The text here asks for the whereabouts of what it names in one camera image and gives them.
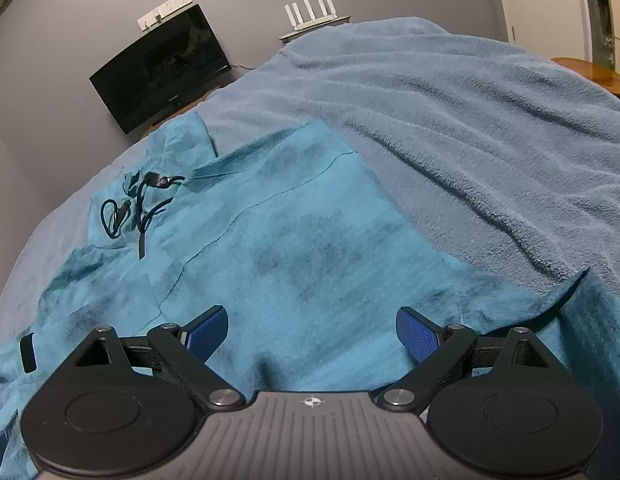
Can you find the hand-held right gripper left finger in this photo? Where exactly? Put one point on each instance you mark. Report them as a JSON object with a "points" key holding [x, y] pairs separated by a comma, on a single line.
{"points": [[211, 331]]}

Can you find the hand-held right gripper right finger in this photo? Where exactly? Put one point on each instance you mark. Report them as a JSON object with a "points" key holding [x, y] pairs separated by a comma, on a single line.
{"points": [[416, 336]]}

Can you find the teal hoodie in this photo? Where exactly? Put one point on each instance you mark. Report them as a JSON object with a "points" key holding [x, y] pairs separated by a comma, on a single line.
{"points": [[290, 240]]}

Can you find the blue-grey fleece blanket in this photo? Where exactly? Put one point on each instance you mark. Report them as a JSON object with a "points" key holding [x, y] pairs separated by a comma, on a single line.
{"points": [[440, 110]]}

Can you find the black monitor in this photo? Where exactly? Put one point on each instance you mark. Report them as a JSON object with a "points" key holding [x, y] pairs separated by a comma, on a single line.
{"points": [[160, 70]]}

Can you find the white shelf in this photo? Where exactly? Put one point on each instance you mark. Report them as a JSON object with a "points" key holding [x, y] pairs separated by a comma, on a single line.
{"points": [[289, 36]]}

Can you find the wooden table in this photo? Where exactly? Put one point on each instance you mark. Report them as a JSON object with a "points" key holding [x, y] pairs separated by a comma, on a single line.
{"points": [[600, 74]]}

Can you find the white power strip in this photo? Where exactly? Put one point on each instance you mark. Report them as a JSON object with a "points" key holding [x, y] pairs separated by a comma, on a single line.
{"points": [[165, 8]]}

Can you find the white router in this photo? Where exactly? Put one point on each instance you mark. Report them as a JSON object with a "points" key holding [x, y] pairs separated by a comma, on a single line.
{"points": [[312, 21]]}

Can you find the white door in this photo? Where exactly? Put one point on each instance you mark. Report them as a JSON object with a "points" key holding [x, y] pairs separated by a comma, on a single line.
{"points": [[540, 0]]}

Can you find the metal frame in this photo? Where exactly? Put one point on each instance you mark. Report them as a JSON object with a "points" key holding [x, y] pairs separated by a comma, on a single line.
{"points": [[597, 5]]}

